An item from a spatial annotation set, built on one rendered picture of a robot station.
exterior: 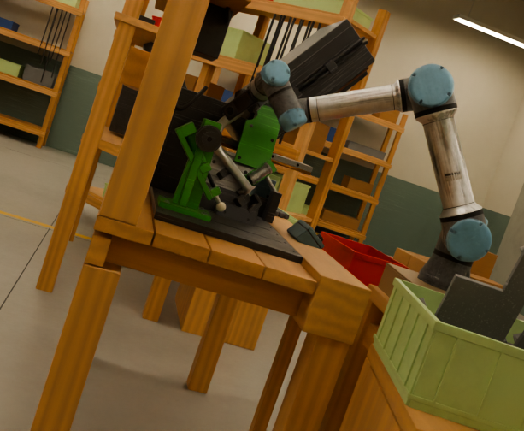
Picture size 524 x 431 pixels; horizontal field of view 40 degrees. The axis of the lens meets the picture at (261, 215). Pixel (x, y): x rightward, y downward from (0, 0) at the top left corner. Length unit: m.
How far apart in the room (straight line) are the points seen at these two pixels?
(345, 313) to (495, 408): 0.53
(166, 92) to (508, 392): 0.96
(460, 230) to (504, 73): 10.83
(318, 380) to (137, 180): 0.68
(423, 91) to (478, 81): 10.58
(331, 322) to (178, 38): 0.78
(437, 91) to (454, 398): 0.87
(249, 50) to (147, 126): 3.99
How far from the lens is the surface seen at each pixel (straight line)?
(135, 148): 1.70
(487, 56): 12.63
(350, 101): 2.14
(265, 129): 2.38
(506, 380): 1.45
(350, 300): 1.84
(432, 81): 1.99
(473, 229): 1.99
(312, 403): 1.91
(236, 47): 5.56
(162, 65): 1.70
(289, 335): 2.71
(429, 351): 1.39
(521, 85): 12.91
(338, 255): 2.49
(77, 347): 1.81
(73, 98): 11.30
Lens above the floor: 1.17
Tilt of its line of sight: 6 degrees down
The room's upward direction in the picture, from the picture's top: 19 degrees clockwise
